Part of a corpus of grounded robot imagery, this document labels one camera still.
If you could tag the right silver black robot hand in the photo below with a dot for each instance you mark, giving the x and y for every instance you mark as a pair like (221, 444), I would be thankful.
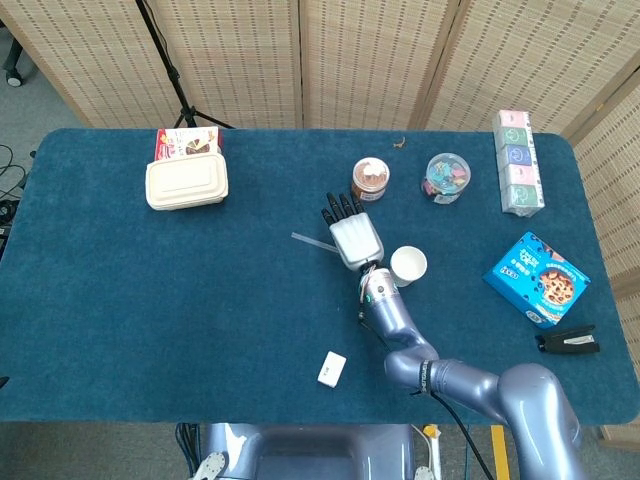
(357, 240)

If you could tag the transparent plastic straw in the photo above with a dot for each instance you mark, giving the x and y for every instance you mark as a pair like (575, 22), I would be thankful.
(310, 241)

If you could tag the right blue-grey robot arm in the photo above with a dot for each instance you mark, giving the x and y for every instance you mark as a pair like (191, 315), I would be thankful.
(465, 380)

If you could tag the white paper cup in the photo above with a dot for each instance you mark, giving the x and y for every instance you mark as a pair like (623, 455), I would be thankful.
(410, 264)

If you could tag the brown jar with clear lid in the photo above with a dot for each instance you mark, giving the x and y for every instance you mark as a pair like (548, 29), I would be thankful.
(370, 177)

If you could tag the small brown scrap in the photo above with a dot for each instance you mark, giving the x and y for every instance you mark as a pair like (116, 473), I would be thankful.
(399, 144)

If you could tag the clear jar of colourful clips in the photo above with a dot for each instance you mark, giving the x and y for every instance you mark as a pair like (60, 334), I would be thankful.
(445, 177)

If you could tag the small white rectangular box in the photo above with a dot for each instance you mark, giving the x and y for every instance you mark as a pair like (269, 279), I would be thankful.
(331, 369)

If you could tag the blue cookie box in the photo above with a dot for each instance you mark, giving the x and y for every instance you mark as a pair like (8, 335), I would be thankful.
(525, 270)

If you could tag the pastel tissue pack row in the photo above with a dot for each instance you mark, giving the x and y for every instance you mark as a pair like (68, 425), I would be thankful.
(519, 165)

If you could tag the bamboo folding screen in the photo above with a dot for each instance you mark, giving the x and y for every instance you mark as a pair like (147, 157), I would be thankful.
(612, 160)
(350, 60)

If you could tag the cream lidded lunch box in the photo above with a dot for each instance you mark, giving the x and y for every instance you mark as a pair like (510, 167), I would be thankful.
(186, 182)

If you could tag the red white snack box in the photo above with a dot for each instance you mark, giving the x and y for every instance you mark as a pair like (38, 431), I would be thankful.
(180, 142)

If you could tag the blue-grey robot torso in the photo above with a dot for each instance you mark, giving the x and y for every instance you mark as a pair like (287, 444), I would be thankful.
(310, 450)

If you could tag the blue table cloth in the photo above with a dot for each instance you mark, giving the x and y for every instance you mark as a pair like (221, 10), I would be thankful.
(150, 300)

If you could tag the white power strip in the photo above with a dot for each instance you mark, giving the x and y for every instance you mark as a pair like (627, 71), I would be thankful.
(434, 450)

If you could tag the black stapler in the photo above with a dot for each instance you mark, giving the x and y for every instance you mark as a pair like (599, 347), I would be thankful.
(565, 342)

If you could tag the black tripod stand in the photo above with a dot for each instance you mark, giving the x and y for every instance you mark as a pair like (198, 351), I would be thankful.
(172, 75)

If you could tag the black office chair base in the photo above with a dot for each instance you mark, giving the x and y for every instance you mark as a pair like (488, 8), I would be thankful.
(14, 75)

